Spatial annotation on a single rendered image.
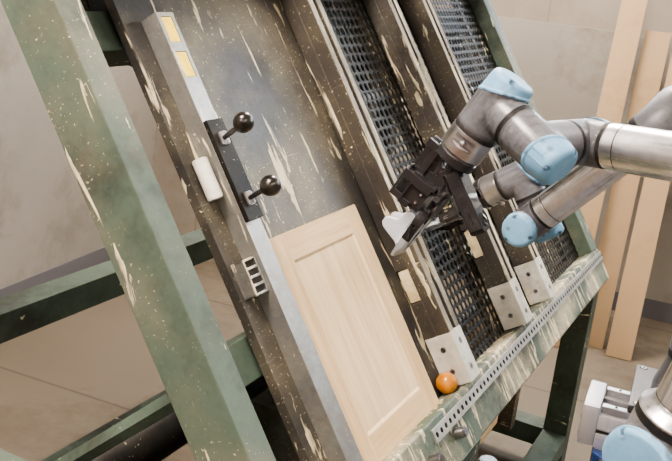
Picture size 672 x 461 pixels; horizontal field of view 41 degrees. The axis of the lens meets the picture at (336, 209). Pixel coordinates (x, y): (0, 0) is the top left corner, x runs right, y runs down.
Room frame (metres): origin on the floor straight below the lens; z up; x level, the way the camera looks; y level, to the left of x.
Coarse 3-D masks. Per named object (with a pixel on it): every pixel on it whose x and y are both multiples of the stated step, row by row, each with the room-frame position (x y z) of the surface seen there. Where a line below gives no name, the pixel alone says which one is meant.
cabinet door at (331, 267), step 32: (320, 224) 1.80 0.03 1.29; (352, 224) 1.91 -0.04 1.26; (288, 256) 1.65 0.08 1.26; (320, 256) 1.75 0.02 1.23; (352, 256) 1.85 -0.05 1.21; (320, 288) 1.69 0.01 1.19; (352, 288) 1.79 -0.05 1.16; (384, 288) 1.89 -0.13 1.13; (320, 320) 1.64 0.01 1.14; (352, 320) 1.73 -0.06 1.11; (384, 320) 1.83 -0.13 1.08; (320, 352) 1.58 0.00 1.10; (352, 352) 1.67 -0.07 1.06; (384, 352) 1.76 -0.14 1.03; (416, 352) 1.86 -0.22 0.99; (352, 384) 1.62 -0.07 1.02; (384, 384) 1.71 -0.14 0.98; (416, 384) 1.80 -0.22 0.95; (352, 416) 1.56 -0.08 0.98; (384, 416) 1.65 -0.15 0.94; (416, 416) 1.74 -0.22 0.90; (384, 448) 1.59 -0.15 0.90
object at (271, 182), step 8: (264, 176) 1.51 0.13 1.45; (272, 176) 1.51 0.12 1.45; (264, 184) 1.50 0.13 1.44; (272, 184) 1.50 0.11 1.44; (280, 184) 1.51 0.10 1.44; (248, 192) 1.59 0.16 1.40; (256, 192) 1.55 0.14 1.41; (264, 192) 1.50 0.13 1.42; (272, 192) 1.50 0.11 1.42; (248, 200) 1.58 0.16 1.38
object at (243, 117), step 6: (240, 114) 1.53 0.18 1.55; (246, 114) 1.53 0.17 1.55; (234, 120) 1.53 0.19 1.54; (240, 120) 1.52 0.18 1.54; (246, 120) 1.53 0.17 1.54; (252, 120) 1.53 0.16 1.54; (234, 126) 1.53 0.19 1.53; (240, 126) 1.52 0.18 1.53; (246, 126) 1.53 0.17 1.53; (252, 126) 1.54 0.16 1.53; (222, 132) 1.62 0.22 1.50; (228, 132) 1.59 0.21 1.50; (234, 132) 1.58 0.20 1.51; (240, 132) 1.53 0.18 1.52; (246, 132) 1.54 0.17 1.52; (222, 138) 1.61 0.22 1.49; (228, 138) 1.62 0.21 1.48; (222, 144) 1.61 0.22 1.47
